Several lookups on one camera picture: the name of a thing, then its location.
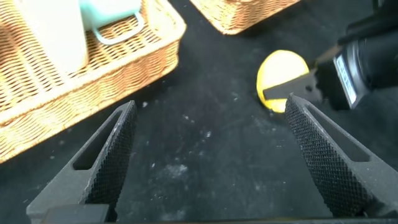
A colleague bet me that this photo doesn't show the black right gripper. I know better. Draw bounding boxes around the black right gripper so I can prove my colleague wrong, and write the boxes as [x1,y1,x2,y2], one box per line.
[262,43,373,111]

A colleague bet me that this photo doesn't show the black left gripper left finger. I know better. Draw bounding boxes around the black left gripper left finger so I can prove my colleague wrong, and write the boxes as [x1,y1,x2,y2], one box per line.
[26,100,139,223]

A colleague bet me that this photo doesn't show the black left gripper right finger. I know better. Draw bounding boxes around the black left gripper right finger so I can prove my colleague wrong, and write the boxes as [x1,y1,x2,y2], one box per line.
[285,93,398,218]

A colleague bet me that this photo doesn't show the large yellow lemon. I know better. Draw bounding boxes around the large yellow lemon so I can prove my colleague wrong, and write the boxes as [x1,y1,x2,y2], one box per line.
[256,49,312,114]

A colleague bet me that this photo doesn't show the black table cloth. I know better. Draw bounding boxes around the black table cloth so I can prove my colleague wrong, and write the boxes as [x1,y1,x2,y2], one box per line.
[0,0,398,224]

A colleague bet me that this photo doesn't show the white bottle with blue cap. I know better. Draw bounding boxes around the white bottle with blue cap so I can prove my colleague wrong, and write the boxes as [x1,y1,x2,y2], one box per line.
[17,0,90,75]

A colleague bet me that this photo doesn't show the mint green mug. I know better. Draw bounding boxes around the mint green mug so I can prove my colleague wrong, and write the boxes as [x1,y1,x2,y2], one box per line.
[78,0,146,46]

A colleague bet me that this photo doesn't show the wicker basket with brown handles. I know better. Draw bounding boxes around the wicker basket with brown handles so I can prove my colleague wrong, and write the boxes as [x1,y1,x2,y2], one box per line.
[0,0,187,164]
[188,0,302,35]

